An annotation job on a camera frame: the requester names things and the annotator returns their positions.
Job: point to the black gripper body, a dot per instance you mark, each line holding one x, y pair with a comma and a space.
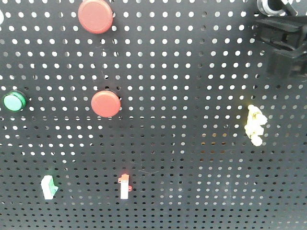
288, 64

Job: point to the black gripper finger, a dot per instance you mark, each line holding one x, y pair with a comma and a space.
283, 32

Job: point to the black rotary selector switch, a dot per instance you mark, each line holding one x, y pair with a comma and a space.
276, 7

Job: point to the lower red mushroom button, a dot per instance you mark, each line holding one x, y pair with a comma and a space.
105, 103

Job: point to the red mushroom button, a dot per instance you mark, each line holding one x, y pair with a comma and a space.
95, 16
105, 103

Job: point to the upper red mushroom button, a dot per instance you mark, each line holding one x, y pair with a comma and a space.
95, 16

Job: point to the green round push button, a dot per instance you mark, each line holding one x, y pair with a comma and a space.
14, 101

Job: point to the black perforated pegboard panel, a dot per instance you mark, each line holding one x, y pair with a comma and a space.
185, 72

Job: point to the yellow toggle switch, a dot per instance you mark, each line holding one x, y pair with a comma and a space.
253, 128

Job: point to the white red rocker switch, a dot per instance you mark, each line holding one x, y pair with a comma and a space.
125, 188

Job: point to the white green rocker switch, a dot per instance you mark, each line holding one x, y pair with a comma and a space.
48, 187

